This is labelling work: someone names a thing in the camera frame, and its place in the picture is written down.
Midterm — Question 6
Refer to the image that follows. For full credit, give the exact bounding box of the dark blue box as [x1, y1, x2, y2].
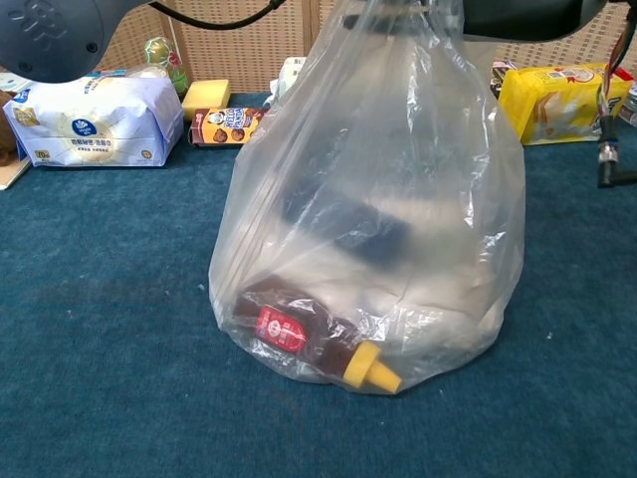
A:
[281, 183, 414, 270]

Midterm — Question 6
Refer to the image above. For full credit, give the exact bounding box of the light blue wipes pack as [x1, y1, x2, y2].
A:
[0, 72, 32, 95]

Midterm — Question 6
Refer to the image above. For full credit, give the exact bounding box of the clear plastic bag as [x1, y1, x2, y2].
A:
[207, 0, 528, 397]

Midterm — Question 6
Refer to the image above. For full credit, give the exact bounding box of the brown sauce bottle yellow cap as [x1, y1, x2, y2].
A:
[232, 281, 403, 396]

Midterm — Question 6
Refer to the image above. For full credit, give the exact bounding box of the woven folding screen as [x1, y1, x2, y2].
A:
[94, 0, 637, 96]

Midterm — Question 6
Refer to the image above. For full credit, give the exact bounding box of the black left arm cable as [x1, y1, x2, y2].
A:
[148, 0, 286, 29]

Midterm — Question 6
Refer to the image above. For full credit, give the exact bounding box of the yellow sponge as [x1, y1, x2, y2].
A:
[181, 79, 231, 122]

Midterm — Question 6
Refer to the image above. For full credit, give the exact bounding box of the light wooden board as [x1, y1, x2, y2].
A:
[0, 157, 32, 191]

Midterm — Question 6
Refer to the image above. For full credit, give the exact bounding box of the yellow cracker pack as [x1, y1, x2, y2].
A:
[498, 62, 636, 145]

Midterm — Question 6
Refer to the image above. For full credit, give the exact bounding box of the white toilet paper pack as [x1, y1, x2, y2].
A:
[266, 56, 311, 109]

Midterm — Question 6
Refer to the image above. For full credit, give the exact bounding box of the blue carpet mat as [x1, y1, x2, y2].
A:
[0, 92, 637, 478]

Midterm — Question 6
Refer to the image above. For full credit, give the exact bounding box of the dark toothpaste pack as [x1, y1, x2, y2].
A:
[619, 82, 637, 123]

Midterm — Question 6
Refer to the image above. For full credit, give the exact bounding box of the white blue tissue pack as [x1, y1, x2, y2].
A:
[2, 74, 184, 168]

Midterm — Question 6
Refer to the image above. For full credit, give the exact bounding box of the dark purple snack pack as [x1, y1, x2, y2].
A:
[490, 60, 519, 100]

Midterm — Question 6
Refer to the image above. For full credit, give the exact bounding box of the brown panda biscuit box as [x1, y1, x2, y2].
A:
[187, 107, 270, 146]

